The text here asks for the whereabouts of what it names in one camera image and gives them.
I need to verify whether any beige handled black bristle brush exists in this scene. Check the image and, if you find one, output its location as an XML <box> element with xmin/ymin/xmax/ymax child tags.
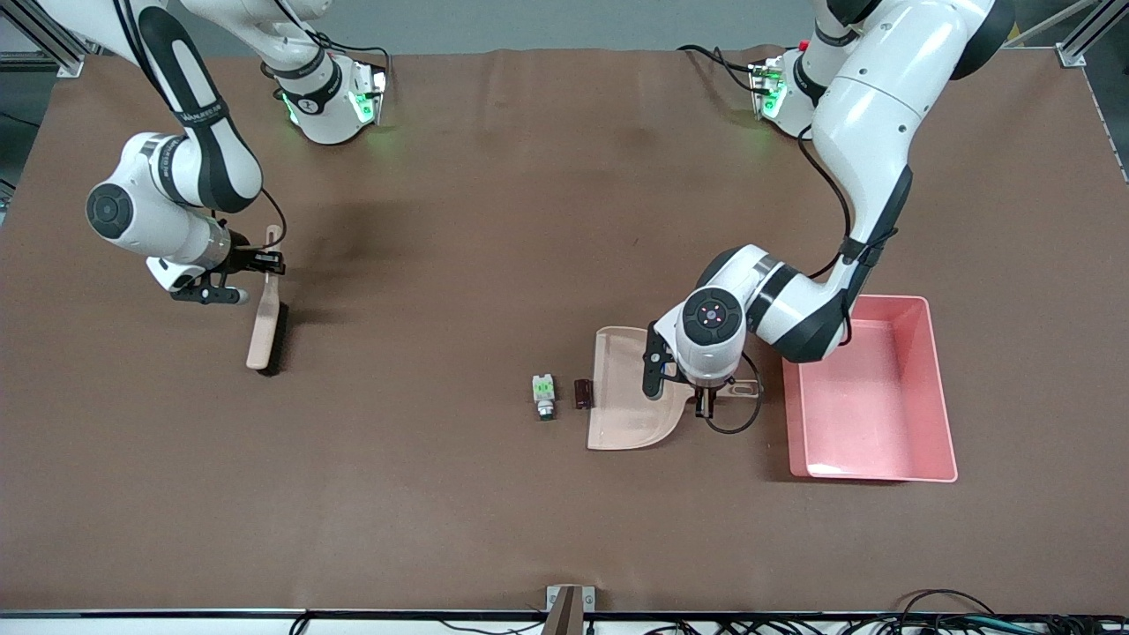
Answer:
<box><xmin>246</xmin><ymin>225</ymin><xmax>290</xmax><ymax>377</ymax></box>

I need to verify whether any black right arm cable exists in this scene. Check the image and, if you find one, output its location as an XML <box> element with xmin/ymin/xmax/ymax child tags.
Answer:
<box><xmin>254</xmin><ymin>185</ymin><xmax>288</xmax><ymax>252</ymax></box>

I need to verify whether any metal bracket with post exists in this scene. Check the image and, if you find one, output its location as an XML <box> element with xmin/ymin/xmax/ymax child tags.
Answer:
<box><xmin>545</xmin><ymin>585</ymin><xmax>596</xmax><ymax>635</ymax></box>

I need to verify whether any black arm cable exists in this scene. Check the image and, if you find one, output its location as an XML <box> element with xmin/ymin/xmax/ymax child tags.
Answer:
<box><xmin>704</xmin><ymin>123</ymin><xmax>901</xmax><ymax>435</ymax></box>
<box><xmin>254</xmin><ymin>185</ymin><xmax>288</xmax><ymax>252</ymax></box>

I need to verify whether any large table cover mat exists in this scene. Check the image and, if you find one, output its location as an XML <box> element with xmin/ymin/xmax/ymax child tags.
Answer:
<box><xmin>0</xmin><ymin>44</ymin><xmax>1129</xmax><ymax>614</ymax></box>

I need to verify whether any pink plastic bin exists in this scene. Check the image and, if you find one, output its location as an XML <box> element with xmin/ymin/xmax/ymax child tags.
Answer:
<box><xmin>783</xmin><ymin>295</ymin><xmax>959</xmax><ymax>484</ymax></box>

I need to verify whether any aluminium frame extrusion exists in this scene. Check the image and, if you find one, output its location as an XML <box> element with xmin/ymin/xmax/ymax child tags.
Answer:
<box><xmin>18</xmin><ymin>0</ymin><xmax>86</xmax><ymax>78</ymax></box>
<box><xmin>1057</xmin><ymin>0</ymin><xmax>1129</xmax><ymax>70</ymax></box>

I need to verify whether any looped black cable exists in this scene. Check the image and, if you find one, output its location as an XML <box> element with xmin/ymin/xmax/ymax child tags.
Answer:
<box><xmin>895</xmin><ymin>588</ymin><xmax>1002</xmax><ymax>623</ymax></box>

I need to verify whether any tangled black cable bundle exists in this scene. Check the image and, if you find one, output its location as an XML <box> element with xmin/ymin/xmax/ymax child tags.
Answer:
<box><xmin>644</xmin><ymin>615</ymin><xmax>1129</xmax><ymax>635</ymax></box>

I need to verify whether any beige plastic dustpan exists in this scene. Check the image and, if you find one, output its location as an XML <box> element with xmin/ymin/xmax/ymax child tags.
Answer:
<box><xmin>587</xmin><ymin>326</ymin><xmax>764</xmax><ymax>452</ymax></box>

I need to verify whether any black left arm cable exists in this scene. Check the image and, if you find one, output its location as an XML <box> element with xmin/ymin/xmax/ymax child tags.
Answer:
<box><xmin>704</xmin><ymin>123</ymin><xmax>901</xmax><ymax>435</ymax></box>

